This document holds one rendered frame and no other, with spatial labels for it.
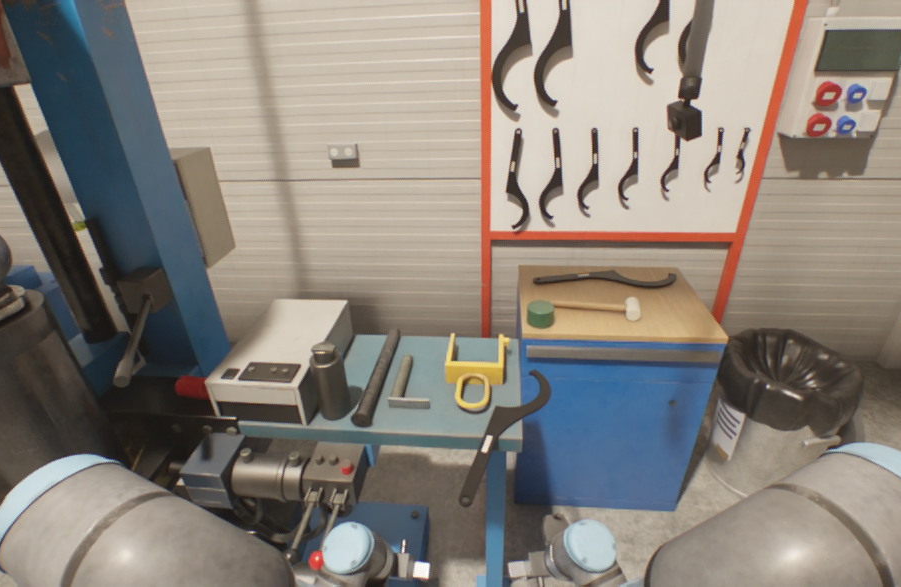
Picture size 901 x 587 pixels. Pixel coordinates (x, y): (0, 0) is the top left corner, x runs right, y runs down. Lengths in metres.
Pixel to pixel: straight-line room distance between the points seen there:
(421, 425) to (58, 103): 1.12
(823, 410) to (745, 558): 1.86
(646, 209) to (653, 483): 1.43
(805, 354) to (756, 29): 1.51
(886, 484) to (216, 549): 0.56
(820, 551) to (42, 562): 0.60
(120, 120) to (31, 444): 0.73
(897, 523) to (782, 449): 1.93
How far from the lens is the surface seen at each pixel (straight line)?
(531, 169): 2.68
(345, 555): 1.00
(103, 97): 1.36
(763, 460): 2.50
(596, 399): 1.94
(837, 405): 2.30
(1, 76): 1.22
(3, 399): 1.22
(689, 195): 2.89
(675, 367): 1.91
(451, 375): 1.29
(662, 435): 2.13
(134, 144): 1.40
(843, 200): 3.32
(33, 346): 1.19
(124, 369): 1.10
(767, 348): 2.60
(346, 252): 3.03
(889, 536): 0.51
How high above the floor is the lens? 1.89
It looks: 29 degrees down
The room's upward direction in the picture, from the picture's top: 2 degrees counter-clockwise
